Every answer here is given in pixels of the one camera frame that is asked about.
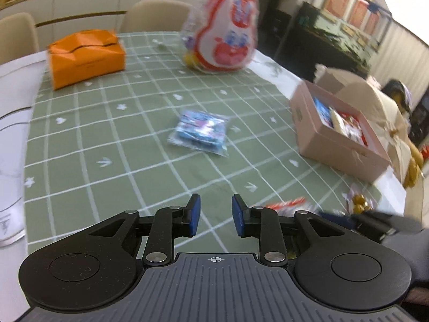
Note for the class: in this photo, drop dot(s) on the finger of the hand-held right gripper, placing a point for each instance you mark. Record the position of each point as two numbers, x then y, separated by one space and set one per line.
382 224

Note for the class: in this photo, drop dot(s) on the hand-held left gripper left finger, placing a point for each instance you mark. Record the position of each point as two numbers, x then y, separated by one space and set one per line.
195 214

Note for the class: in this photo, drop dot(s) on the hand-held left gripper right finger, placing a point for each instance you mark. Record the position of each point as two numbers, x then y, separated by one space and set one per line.
237 214

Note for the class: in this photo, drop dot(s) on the gold chocolate ball packet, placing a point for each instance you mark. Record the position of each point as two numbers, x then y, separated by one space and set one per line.
358 203

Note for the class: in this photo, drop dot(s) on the blue snack packet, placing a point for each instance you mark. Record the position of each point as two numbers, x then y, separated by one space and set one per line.
201 130

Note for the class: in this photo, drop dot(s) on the pink cardboard box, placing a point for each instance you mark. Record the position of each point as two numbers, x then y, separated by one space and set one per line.
321 144

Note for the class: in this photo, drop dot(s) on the red and white snack packet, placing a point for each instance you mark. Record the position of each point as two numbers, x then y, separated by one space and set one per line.
288 205

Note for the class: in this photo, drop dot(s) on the green checkered tablecloth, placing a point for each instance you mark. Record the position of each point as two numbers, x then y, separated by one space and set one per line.
117 141

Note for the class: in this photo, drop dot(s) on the pile of assorted snack packets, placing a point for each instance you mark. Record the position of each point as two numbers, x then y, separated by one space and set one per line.
342 122

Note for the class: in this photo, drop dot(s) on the beige box lid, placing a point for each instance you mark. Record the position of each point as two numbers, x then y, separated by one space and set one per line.
368 100

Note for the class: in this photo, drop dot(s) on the red and white rabbit bag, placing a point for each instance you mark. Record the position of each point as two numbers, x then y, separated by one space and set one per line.
224 33

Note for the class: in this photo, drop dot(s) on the orange cardboard box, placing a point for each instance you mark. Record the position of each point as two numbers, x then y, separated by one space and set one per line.
85 57

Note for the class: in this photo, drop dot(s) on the black cabinet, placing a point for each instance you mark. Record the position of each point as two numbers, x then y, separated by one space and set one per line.
321 33

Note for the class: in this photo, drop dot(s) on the beige chair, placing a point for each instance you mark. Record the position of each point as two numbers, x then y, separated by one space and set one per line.
16 37
154 15

